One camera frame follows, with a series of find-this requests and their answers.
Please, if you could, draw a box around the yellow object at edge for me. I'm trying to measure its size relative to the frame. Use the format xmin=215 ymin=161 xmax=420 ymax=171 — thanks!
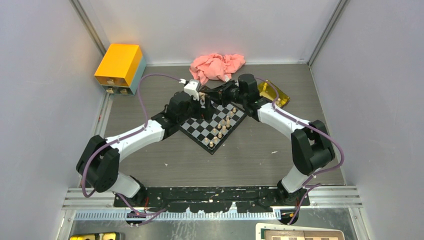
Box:
xmin=69 ymin=231 xmax=123 ymax=240

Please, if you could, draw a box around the pink crumpled cloth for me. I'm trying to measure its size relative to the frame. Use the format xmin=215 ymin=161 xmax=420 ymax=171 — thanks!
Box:
xmin=189 ymin=53 xmax=246 ymax=85

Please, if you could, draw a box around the yellow teal drawer box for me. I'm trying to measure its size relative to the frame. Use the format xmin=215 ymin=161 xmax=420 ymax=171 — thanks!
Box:
xmin=94 ymin=43 xmax=147 ymax=96

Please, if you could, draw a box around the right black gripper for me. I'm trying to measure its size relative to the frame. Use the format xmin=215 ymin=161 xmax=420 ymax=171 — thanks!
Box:
xmin=204 ymin=79 xmax=247 ymax=108

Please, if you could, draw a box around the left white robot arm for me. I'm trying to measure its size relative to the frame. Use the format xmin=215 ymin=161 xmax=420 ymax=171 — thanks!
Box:
xmin=76 ymin=91 xmax=215 ymax=207

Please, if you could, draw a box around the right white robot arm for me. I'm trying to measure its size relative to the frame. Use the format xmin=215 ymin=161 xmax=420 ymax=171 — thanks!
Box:
xmin=198 ymin=73 xmax=336 ymax=206

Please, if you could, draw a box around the black white chess board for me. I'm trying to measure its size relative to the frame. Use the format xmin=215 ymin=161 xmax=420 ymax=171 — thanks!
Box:
xmin=179 ymin=101 xmax=247 ymax=155

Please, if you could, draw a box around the boxed chess board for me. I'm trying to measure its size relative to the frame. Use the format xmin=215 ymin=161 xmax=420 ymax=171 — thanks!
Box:
xmin=255 ymin=223 xmax=345 ymax=240

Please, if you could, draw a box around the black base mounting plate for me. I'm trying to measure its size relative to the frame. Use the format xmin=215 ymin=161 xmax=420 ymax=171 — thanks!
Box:
xmin=113 ymin=186 xmax=310 ymax=214

